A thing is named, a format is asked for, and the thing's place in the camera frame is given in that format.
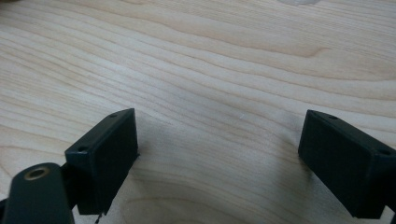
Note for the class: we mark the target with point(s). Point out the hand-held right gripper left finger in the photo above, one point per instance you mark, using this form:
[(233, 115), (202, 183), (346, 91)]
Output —
[(104, 168)]

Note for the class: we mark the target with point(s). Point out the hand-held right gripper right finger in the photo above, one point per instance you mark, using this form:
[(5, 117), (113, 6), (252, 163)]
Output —
[(345, 168)]

